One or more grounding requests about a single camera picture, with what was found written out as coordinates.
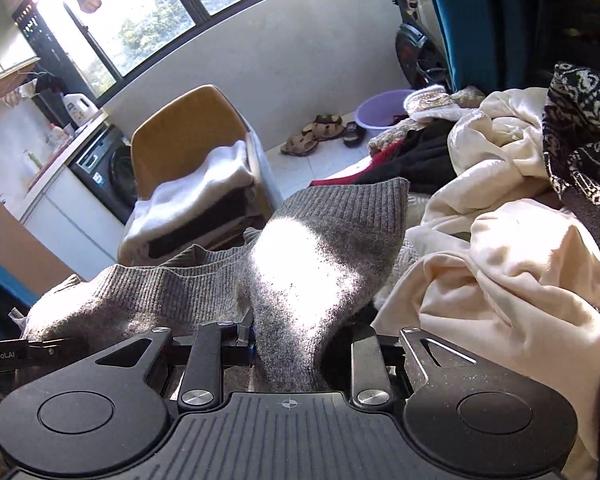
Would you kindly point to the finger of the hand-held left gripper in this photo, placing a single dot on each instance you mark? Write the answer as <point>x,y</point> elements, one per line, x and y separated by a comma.
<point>47,347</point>

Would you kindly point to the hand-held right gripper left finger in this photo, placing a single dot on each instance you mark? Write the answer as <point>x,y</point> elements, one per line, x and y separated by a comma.
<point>205,360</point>

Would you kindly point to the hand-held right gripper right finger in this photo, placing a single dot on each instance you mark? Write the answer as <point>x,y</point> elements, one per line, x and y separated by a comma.
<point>367,360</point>

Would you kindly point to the grey knit sweater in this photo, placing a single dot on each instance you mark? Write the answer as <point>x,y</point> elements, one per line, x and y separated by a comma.
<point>305,260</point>

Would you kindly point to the black white patterned knit sweater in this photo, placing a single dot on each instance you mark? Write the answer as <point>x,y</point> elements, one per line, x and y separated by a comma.
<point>585,160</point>

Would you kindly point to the white cabinet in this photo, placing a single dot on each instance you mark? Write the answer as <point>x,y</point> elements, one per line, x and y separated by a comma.
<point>65,210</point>

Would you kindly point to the black folded garment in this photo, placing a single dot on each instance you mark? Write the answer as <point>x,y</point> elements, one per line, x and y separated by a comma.
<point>205,220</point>

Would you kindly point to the black washing machine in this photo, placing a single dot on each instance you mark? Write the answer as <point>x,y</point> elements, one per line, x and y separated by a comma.
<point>107,170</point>

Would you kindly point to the red garment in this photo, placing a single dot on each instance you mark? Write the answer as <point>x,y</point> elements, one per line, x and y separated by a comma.
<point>387,152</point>

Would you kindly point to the brown sandal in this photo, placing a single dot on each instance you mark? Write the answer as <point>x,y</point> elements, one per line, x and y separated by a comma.
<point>325,127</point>
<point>300,145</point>

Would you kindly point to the black slipper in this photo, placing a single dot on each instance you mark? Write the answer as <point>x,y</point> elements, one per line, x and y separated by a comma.
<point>354,134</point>

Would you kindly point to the tan chair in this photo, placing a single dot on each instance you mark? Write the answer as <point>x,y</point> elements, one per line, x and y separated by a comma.
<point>185,125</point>

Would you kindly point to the white detergent jug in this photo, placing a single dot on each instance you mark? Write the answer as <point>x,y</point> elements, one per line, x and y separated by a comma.
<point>80,107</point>

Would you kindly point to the purple plastic basin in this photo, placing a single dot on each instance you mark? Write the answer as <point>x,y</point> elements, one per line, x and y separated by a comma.
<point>375,110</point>

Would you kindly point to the fluffy cream trimmed garment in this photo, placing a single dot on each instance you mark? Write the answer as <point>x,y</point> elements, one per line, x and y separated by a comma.
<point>430,102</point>

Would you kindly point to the black exercise bike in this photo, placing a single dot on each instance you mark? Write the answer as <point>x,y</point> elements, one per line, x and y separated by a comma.
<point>415,45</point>

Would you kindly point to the black framed window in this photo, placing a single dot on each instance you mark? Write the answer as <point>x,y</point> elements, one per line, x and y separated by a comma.
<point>155,20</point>

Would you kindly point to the blue curtain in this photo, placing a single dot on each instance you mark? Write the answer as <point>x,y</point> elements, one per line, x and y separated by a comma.
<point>470,20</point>

